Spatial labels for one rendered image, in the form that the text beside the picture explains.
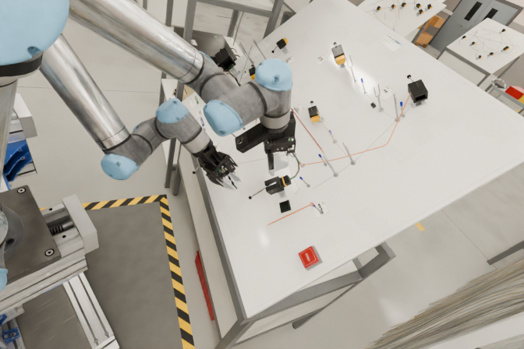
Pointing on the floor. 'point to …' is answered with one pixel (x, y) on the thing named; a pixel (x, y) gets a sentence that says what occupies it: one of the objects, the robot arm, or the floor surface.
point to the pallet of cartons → (428, 33)
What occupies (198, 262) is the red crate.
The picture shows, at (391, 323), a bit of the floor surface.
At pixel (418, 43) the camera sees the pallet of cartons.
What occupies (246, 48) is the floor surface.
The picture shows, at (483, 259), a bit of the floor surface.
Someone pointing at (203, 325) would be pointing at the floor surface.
